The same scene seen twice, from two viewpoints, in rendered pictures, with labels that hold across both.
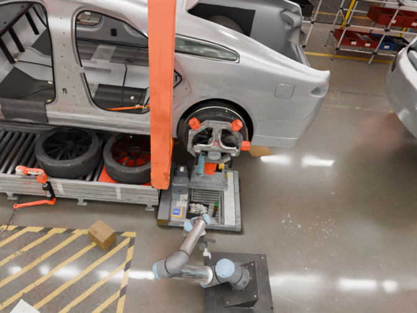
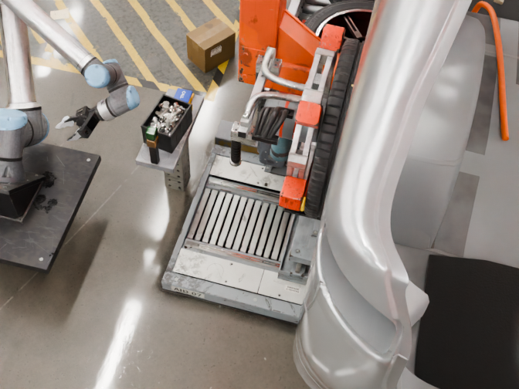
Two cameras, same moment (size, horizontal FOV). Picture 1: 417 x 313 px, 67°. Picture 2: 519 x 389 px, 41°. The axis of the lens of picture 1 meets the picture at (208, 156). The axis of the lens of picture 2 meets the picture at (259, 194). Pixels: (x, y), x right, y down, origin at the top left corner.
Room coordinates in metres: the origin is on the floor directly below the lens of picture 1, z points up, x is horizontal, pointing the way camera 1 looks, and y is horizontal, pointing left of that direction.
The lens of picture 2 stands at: (2.67, -1.66, 2.78)
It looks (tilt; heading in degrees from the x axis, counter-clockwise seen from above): 56 degrees down; 107
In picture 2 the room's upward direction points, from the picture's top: 5 degrees clockwise
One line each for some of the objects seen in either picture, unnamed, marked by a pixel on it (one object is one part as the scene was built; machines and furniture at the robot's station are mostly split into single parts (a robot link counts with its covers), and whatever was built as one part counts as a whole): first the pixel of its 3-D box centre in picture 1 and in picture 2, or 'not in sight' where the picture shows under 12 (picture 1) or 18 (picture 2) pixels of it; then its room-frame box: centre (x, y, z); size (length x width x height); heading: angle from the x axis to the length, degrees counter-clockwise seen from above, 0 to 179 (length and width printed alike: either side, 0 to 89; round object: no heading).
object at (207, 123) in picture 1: (214, 143); (310, 124); (2.36, -0.04, 0.85); 0.54 x 0.07 x 0.54; 96
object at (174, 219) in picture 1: (193, 215); (171, 129); (1.73, 0.05, 0.44); 0.43 x 0.17 x 0.03; 96
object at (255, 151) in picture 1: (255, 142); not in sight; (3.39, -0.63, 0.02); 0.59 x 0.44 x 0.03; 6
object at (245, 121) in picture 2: (227, 139); (274, 103); (2.24, -0.15, 1.03); 0.19 x 0.18 x 0.11; 6
